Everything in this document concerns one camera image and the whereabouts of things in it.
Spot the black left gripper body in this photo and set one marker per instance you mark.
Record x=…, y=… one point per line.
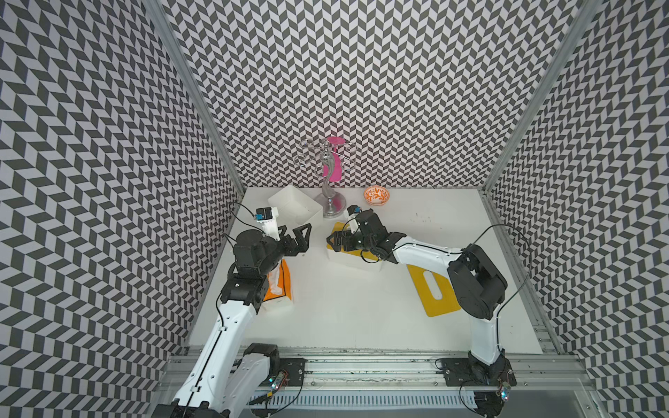
x=283, y=247

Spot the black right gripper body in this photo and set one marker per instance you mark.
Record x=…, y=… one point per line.
x=368, y=241

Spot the white plastic box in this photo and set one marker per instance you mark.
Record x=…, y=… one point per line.
x=355, y=259
x=295, y=208

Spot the orange tissue pack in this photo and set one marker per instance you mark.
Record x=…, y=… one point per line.
x=280, y=295

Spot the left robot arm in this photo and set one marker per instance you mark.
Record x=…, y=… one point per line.
x=217, y=386

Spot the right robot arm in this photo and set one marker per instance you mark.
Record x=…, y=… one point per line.
x=478, y=285

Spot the orange patterned ceramic bowl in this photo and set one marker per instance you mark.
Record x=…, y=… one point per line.
x=376, y=196

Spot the chrome jewelry stand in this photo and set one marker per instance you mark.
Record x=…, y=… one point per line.
x=327, y=151

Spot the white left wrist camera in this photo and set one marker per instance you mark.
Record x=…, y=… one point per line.
x=267, y=217

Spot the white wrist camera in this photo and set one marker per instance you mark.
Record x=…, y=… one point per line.
x=352, y=223
x=267, y=217

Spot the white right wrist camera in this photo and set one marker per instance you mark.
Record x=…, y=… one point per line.
x=352, y=223

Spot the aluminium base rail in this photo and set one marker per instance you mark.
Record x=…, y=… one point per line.
x=415, y=381

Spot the aluminium corner post left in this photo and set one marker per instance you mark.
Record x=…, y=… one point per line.
x=156, y=13

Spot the aluminium corner post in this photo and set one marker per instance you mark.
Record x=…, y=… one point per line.
x=156, y=13
x=566, y=48

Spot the aluminium corner post right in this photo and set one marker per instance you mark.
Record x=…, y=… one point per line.
x=566, y=48

